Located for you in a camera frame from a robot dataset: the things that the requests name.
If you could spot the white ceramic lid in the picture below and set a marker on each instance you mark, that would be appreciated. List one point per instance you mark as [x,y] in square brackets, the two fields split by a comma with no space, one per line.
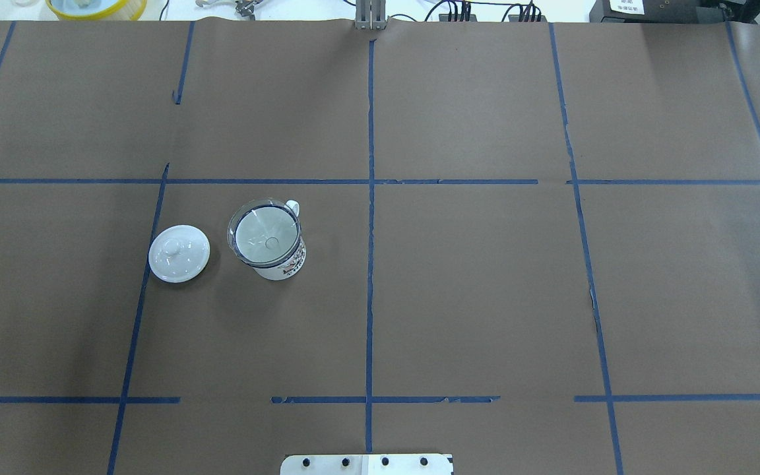
[179,254]

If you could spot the white enamel mug blue rim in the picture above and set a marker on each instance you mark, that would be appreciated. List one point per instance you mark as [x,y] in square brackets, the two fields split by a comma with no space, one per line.
[284,260]

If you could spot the black power strip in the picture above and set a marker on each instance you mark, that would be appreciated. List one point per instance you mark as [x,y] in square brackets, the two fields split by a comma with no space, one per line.
[457,12]
[523,13]

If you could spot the metal tool on table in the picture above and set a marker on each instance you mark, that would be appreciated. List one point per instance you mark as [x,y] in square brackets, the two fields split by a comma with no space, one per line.
[243,9]

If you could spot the black box with label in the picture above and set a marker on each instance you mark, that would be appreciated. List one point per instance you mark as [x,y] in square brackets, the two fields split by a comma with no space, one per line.
[664,12]

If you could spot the yellow rimmed bowl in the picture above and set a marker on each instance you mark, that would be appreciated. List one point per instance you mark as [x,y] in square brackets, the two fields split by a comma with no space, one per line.
[97,10]

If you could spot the grey aluminium post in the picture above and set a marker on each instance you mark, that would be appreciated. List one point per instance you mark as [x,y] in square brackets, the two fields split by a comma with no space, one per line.
[370,15]

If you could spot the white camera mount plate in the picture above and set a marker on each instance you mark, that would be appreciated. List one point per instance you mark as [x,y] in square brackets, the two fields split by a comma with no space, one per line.
[406,463]

